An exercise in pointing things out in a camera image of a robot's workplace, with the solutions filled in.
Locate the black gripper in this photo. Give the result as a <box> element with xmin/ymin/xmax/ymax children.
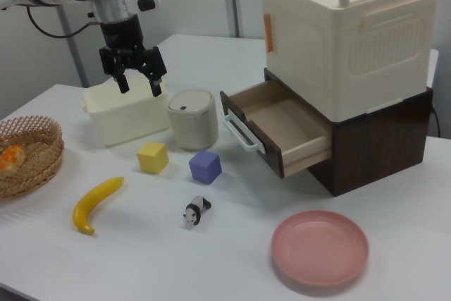
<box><xmin>99</xmin><ymin>14</ymin><xmax>167</xmax><ymax>98</ymax></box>

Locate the small panda toy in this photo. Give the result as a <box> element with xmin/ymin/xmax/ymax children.
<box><xmin>182</xmin><ymin>195</ymin><xmax>213</xmax><ymax>230</ymax></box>

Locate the yellow toy banana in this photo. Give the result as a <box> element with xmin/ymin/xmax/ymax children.
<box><xmin>73</xmin><ymin>176</ymin><xmax>125</xmax><ymax>235</ymax></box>

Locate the orange topped toy bread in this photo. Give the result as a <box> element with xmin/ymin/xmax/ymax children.
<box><xmin>0</xmin><ymin>144</ymin><xmax>27</xmax><ymax>174</ymax></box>

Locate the cream open plastic bin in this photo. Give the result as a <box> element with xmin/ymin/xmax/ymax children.
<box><xmin>82</xmin><ymin>74</ymin><xmax>171</xmax><ymax>148</ymax></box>

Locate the small beige trash can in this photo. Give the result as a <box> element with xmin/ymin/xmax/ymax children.
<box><xmin>166</xmin><ymin>89</ymin><xmax>218</xmax><ymax>151</ymax></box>

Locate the yellow foam cube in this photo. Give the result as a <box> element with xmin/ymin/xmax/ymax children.
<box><xmin>136</xmin><ymin>141</ymin><xmax>169</xmax><ymax>175</ymax></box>

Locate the purple foam cube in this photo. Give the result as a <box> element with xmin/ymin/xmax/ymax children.
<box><xmin>188</xmin><ymin>150</ymin><xmax>223</xmax><ymax>186</ymax></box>

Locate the orange tape strip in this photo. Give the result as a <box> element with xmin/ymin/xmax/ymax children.
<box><xmin>264</xmin><ymin>13</ymin><xmax>276</xmax><ymax>54</ymax></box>

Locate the woven wicker basket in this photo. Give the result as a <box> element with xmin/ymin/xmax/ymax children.
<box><xmin>0</xmin><ymin>115</ymin><xmax>65</xmax><ymax>202</ymax></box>

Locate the dark brown wooden cabinet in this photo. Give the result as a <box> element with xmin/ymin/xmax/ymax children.
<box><xmin>263</xmin><ymin>67</ymin><xmax>434</xmax><ymax>198</ymax></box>

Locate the pink plastic plate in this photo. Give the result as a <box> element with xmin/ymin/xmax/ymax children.
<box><xmin>270</xmin><ymin>209</ymin><xmax>370</xmax><ymax>287</ymax></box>

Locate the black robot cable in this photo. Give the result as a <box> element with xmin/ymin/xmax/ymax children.
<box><xmin>26</xmin><ymin>5</ymin><xmax>104</xmax><ymax>39</ymax></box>

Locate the wooden drawer with white handle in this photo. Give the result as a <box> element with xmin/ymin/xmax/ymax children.
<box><xmin>219</xmin><ymin>80</ymin><xmax>333</xmax><ymax>179</ymax></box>

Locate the cream storage box with handle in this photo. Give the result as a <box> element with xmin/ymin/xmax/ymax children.
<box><xmin>259</xmin><ymin>0</ymin><xmax>441</xmax><ymax>123</ymax></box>

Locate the black cable behind cabinet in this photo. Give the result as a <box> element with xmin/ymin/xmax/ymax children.
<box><xmin>430</xmin><ymin>102</ymin><xmax>442</xmax><ymax>138</ymax></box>

